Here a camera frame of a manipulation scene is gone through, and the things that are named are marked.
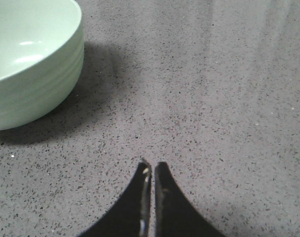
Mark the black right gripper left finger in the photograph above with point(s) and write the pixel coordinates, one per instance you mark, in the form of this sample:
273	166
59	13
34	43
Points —
130	215

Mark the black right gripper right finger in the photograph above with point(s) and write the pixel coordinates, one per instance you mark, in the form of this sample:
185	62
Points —
175	216

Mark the green ribbed bowl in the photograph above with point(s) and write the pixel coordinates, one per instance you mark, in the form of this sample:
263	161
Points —
41	57

